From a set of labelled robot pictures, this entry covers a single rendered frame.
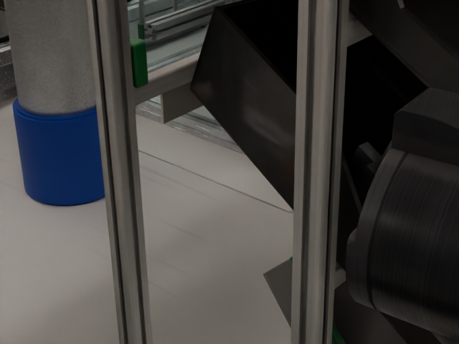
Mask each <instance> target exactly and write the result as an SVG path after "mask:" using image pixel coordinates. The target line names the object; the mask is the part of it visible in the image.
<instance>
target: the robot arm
mask: <svg viewBox="0 0 459 344"><path fill-rule="evenodd" d="M346 282H347V286H348V290H349V293H350V295H351V296H352V298H353V299H354V301H355V302H358V303H360V304H363V305H365V306H368V307H370V308H372V309H376V310H377V311H380V312H383V313H386V314H388V315H390V316H393V317H396V318H398V319H401V320H403V321H406V322H408V323H411V324H414V325H416V326H419V327H421V328H424V329H426V330H429V331H431V332H434V333H437V334H439V335H441V336H445V337H447V338H449V339H452V340H454V341H457V342H459V94H457V93H454V92H450V91H445V90H441V89H436V88H433V87H429V88H427V89H426V90H425V91H423V92H422V93H421V94H419V95H418V96H417V97H416V98H414V99H413V100H411V101H410V102H409V103H408V104H406V105H405V106H403V107H402V108H401V109H400V110H399V111H397V112H396V113H395V114H394V118H393V134H392V142H391V148H390V149H389V151H388V152H387V154H386V156H385V157H384V159H383V161H382V163H381V164H380V166H379V168H378V170H377V172H376V174H375V176H374V179H373V181H372V184H371V186H370V189H369V190H368V192H367V196H366V198H365V202H364V204H363V208H362V211H361V215H360V217H359V222H358V226H357V228H356V229H355V230H354V231H353V232H352V233H351V234H350V236H349V238H348V242H347V247H346Z"/></svg>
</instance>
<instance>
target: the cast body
mask: <svg viewBox="0 0 459 344"><path fill-rule="evenodd" d="M391 142H392V141H391ZM391 142H390V143H389V145H388V146H387V148H386V150H385V152H384V154H383V155H382V156H381V155H380V154H379V153H378V152H377V151H376V150H375V149H374V148H373V147H372V146H371V145H370V144H369V143H368V142H366V143H364V144H362V145H359V146H358V148H357V149H356V151H355V153H354V155H353V157H352V158H351V160H350V162H349V164H348V165H349V166H350V168H351V169H352V170H353V171H354V172H355V173H356V174H357V175H358V176H359V179H358V181H357V183H356V184H355V188H356V191H357V194H358V197H359V200H360V203H361V205H362V206H363V204H364V202H365V198H366V196H367V192H368V190H369V189H370V186H371V184H372V181H373V179H374V176H375V174H376V172H377V170H378V168H379V166H380V164H381V163H382V161H383V159H384V157H385V156H386V154H387V152H388V151H389V149H390V148H391Z"/></svg>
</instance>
